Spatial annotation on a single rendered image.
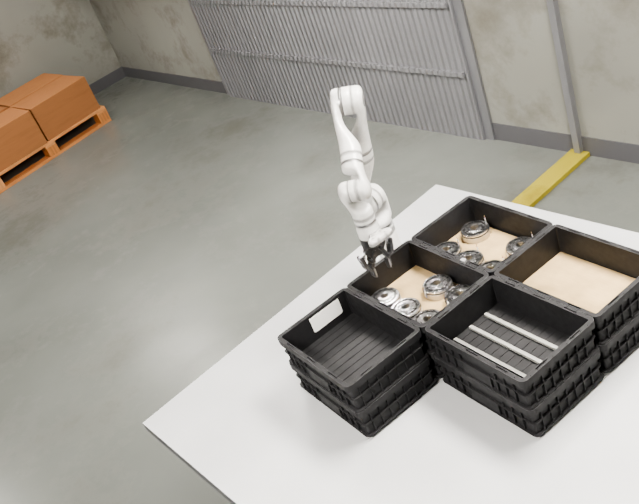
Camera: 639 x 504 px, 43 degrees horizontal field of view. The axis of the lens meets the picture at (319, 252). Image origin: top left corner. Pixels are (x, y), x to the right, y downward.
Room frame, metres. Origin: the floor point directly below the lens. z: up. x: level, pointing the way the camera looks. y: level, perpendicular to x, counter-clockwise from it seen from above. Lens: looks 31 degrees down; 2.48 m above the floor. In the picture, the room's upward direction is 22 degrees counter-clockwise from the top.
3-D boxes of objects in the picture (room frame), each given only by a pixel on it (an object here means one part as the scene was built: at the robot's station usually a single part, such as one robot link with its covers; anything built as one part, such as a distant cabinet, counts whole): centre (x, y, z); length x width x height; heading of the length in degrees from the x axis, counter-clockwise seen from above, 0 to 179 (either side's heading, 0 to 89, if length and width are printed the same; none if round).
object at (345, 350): (2.02, 0.02, 0.87); 0.40 x 0.30 x 0.11; 24
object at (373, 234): (2.21, -0.18, 1.14); 0.11 x 0.09 x 0.06; 23
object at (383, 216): (2.53, -0.25, 1.01); 0.09 x 0.09 x 0.17; 41
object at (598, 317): (1.90, -0.69, 0.92); 0.40 x 0.30 x 0.02; 24
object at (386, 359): (2.02, 0.02, 0.92); 0.40 x 0.30 x 0.02; 24
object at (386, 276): (2.14, -0.25, 0.87); 0.40 x 0.30 x 0.11; 24
